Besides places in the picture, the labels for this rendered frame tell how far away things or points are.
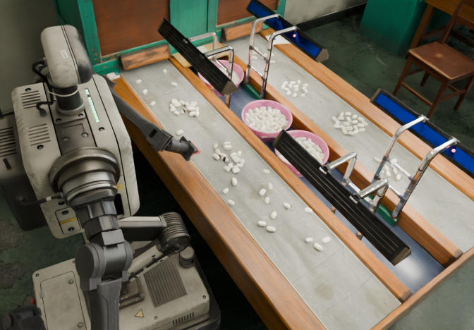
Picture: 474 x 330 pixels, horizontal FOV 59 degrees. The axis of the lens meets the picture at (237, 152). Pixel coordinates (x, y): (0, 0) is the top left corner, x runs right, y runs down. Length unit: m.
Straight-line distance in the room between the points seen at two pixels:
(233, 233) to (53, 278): 0.80
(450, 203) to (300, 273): 0.82
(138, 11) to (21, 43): 1.05
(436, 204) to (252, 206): 0.84
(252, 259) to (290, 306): 0.22
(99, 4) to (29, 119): 1.24
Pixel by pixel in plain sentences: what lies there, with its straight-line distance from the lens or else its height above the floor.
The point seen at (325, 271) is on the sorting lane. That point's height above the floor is 0.74.
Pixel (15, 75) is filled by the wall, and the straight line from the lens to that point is 3.29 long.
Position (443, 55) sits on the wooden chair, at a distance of 3.85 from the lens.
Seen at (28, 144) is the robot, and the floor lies 1.45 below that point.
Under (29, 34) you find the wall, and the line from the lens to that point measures 3.18.
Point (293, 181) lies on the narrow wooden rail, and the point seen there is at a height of 0.76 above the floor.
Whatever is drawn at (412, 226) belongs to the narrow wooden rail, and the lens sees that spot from 1.98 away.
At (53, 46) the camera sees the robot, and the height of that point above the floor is 1.64.
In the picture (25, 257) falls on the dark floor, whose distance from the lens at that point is 2.70.
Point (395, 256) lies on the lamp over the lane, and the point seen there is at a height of 1.07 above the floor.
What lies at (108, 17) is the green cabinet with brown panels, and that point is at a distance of 2.35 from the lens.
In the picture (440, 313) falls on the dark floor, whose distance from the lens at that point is 2.72.
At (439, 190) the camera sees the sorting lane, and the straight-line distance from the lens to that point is 2.17.
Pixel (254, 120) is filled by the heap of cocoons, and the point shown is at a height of 0.74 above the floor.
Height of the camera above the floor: 2.17
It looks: 45 degrees down
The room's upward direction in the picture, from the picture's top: 6 degrees clockwise
